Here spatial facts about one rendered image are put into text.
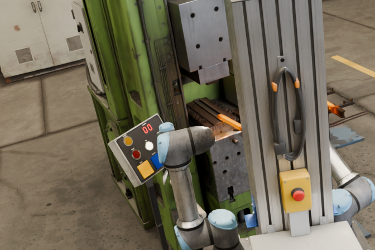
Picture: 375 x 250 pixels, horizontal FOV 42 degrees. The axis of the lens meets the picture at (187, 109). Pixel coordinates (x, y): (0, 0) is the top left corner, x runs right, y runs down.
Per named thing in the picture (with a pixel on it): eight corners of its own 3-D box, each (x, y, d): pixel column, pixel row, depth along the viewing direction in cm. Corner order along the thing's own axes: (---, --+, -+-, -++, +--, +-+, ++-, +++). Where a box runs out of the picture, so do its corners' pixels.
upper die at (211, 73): (229, 75, 293) (227, 60, 289) (200, 85, 287) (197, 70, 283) (199, 59, 329) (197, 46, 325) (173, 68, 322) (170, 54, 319)
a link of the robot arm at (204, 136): (217, 120, 192) (203, 123, 241) (190, 126, 191) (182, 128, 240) (224, 149, 192) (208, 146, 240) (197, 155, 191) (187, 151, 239)
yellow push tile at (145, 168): (154, 171, 263) (147, 159, 263) (144, 178, 258) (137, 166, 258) (152, 172, 264) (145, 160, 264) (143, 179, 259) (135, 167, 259)
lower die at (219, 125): (236, 127, 307) (235, 115, 304) (209, 137, 301) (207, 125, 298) (207, 106, 343) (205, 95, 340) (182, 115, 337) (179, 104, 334)
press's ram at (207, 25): (246, 54, 293) (239, -12, 277) (190, 72, 281) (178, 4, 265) (215, 41, 329) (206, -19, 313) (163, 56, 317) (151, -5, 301)
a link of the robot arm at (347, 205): (317, 221, 213) (316, 196, 207) (338, 207, 219) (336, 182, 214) (340, 234, 204) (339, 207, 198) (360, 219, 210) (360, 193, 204)
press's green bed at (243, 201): (274, 236, 344) (268, 182, 325) (228, 258, 333) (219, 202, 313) (235, 200, 392) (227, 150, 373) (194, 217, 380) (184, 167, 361)
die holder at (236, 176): (268, 182, 325) (261, 123, 307) (219, 203, 313) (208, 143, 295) (228, 149, 373) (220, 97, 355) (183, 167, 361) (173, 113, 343)
